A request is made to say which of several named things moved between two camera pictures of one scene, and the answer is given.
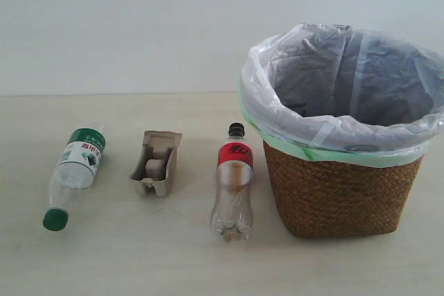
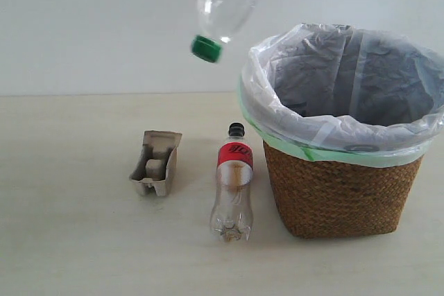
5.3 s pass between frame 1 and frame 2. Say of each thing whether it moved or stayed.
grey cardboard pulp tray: stayed
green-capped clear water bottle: moved
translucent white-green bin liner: stayed
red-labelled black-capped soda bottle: stayed
